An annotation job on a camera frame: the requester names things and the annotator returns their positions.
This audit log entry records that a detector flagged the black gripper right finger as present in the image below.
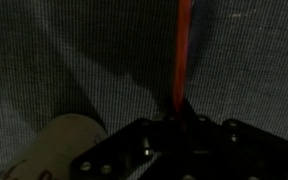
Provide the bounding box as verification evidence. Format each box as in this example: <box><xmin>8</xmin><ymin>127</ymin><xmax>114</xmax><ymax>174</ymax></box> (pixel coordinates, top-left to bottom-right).
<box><xmin>183</xmin><ymin>100</ymin><xmax>288</xmax><ymax>180</ymax></box>

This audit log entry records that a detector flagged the red soda can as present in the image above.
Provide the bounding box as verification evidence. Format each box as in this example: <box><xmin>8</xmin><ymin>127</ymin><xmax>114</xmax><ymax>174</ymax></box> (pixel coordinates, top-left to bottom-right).
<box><xmin>0</xmin><ymin>114</ymin><xmax>107</xmax><ymax>180</ymax></box>

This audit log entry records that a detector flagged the dark blue placemat near can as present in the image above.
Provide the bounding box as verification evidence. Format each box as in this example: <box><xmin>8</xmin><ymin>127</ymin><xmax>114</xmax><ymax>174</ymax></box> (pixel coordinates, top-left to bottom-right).
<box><xmin>0</xmin><ymin>0</ymin><xmax>288</xmax><ymax>171</ymax></box>

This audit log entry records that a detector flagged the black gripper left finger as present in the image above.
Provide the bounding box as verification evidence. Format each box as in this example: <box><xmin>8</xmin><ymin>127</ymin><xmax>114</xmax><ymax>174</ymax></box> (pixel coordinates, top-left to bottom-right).
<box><xmin>69</xmin><ymin>113</ymin><xmax>183</xmax><ymax>180</ymax></box>

